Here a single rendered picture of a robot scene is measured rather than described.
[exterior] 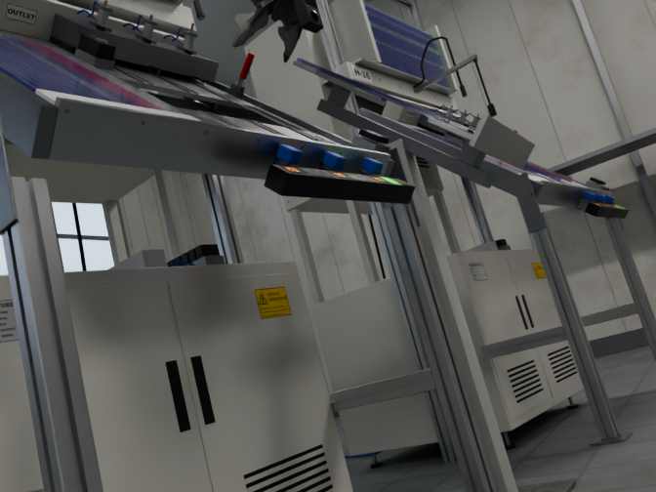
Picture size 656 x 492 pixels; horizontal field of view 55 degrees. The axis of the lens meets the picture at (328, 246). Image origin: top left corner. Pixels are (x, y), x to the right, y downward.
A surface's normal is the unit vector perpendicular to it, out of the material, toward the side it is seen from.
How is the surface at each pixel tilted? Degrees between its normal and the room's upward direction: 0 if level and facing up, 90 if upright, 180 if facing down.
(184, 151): 133
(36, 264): 90
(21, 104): 90
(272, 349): 90
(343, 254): 90
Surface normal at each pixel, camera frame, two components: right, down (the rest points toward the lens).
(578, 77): -0.52, -0.04
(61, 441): 0.73, -0.32
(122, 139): 0.70, 0.42
